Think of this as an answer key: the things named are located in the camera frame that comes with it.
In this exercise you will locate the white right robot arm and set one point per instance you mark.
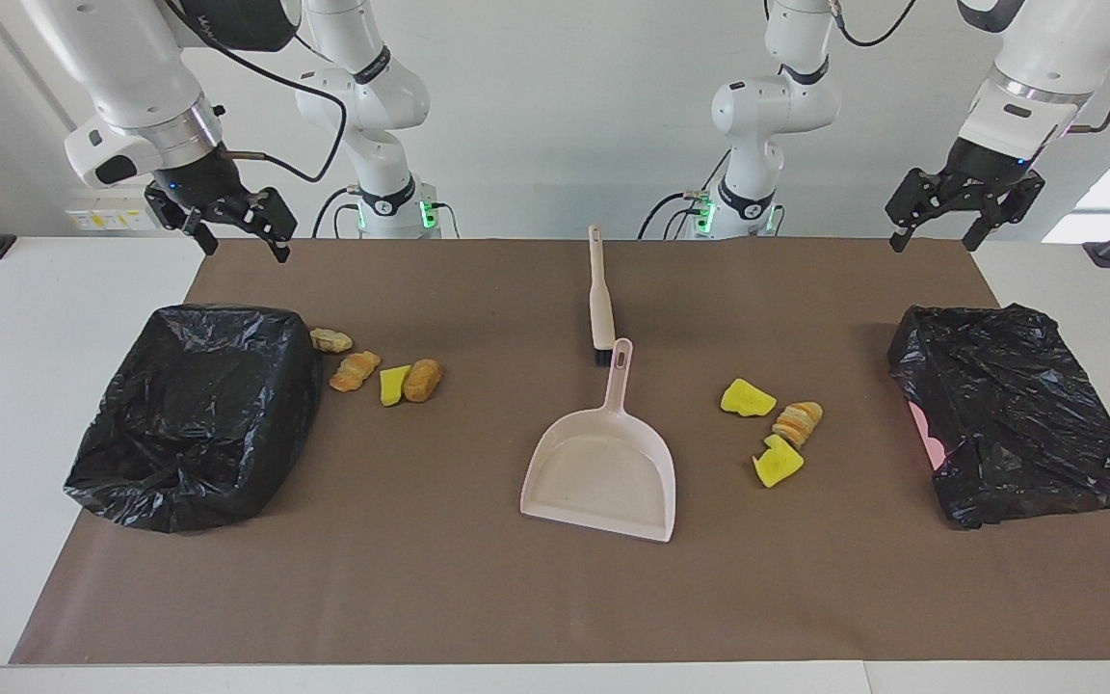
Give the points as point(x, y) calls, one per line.
point(131, 67)

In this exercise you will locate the pink bin under bag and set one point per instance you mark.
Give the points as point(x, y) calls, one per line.
point(923, 429)

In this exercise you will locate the yellow sponge with green side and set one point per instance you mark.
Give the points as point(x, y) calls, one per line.
point(746, 398)

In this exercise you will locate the beige plastic dustpan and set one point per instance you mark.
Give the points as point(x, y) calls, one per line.
point(603, 472)

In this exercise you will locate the brown oval bread roll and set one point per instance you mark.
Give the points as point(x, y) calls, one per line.
point(422, 380)

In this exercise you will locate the pale bread piece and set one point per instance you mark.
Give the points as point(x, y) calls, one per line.
point(330, 339)

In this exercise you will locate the notched yellow sponge piece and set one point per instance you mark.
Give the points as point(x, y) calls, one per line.
point(777, 467)

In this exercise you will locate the small yellow sponge wedge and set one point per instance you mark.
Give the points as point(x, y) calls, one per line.
point(392, 386)

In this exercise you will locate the white wall socket box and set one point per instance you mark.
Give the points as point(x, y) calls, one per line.
point(107, 216)

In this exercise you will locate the brown table mat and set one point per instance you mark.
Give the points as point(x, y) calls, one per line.
point(420, 578)

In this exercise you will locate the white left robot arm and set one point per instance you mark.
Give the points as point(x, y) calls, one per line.
point(777, 106)

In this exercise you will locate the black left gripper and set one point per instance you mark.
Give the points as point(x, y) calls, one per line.
point(989, 173)

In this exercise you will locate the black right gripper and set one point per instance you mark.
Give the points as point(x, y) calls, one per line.
point(203, 183)

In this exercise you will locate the orange striped croissant piece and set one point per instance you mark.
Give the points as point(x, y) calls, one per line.
point(355, 372)

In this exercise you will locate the beige hand brush black bristles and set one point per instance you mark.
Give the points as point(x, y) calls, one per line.
point(599, 308)

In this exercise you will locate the black plastic trash bag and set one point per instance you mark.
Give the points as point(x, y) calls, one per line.
point(1027, 414)
point(198, 414)

